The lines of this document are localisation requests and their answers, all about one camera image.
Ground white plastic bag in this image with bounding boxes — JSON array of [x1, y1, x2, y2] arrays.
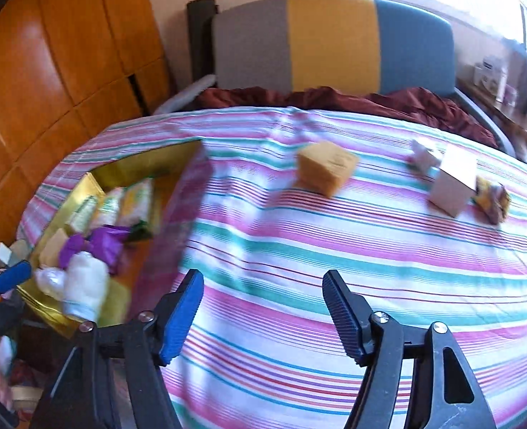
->
[[34, 267, 69, 300]]

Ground cream cardboard box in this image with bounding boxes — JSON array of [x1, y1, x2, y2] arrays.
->
[[428, 144, 479, 218]]

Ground gold lined gift box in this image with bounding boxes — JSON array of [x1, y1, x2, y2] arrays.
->
[[15, 140, 213, 338]]

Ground small white box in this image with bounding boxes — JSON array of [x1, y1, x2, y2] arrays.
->
[[0, 241, 27, 269]]

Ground wooden desk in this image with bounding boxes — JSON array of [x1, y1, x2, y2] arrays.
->
[[455, 78, 527, 157]]

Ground maroon blanket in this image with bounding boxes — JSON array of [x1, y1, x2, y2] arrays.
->
[[196, 85, 499, 148]]

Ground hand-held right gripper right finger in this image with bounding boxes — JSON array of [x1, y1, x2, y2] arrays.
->
[[323, 269, 499, 429]]

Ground yellow rolled sock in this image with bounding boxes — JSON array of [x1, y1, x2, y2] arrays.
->
[[473, 175, 512, 226]]

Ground white appliance box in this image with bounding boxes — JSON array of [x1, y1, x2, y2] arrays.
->
[[473, 56, 510, 94]]

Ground grey sock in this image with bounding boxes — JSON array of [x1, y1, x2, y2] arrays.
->
[[62, 250, 109, 322]]

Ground green cracker packet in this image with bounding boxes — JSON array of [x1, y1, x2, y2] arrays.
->
[[96, 187, 125, 228], [64, 197, 98, 233], [120, 179, 154, 240]]

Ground wooden wardrobe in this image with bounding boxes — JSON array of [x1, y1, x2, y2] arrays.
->
[[0, 0, 172, 251]]

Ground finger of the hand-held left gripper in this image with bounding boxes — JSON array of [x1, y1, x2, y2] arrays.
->
[[0, 260, 32, 309]]

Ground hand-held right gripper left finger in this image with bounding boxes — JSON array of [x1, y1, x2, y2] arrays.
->
[[31, 268, 205, 429]]

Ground purple packet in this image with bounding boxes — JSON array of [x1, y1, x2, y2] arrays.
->
[[87, 226, 132, 275], [58, 233, 89, 269]]

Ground yellow sponge block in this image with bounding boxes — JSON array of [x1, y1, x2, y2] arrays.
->
[[296, 140, 360, 198], [39, 228, 69, 269]]

